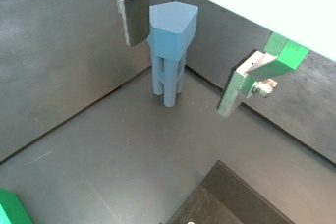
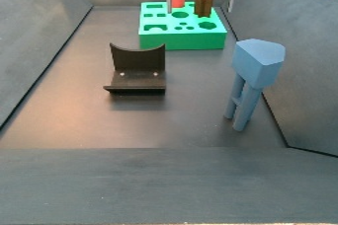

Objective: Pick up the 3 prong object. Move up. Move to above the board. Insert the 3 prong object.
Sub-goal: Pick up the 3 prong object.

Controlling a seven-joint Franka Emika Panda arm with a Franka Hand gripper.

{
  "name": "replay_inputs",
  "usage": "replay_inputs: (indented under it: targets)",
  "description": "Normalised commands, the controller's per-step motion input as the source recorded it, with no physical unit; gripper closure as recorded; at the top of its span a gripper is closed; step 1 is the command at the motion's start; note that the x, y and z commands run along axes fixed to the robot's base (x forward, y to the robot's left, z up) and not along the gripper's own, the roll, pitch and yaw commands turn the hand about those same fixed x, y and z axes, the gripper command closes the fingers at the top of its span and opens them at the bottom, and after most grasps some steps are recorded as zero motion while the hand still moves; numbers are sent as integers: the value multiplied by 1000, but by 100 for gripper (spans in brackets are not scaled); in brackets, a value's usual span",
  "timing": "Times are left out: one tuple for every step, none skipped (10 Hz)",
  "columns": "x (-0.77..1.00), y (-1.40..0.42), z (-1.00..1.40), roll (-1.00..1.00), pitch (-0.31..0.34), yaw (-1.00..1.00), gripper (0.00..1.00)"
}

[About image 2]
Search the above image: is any blue three prong peg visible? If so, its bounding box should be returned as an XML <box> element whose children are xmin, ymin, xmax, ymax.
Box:
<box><xmin>224</xmin><ymin>38</ymin><xmax>284</xmax><ymax>131</ymax></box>

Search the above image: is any green shape sorting board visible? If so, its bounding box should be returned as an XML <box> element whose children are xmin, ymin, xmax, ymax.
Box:
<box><xmin>139</xmin><ymin>2</ymin><xmax>227</xmax><ymax>50</ymax></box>

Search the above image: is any brown star peg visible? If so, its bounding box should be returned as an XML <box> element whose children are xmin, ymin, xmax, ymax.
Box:
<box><xmin>193</xmin><ymin>0</ymin><xmax>214</xmax><ymax>17</ymax></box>

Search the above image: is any black curved bracket stand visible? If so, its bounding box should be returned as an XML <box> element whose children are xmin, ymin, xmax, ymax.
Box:
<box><xmin>103</xmin><ymin>44</ymin><xmax>167</xmax><ymax>93</ymax></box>

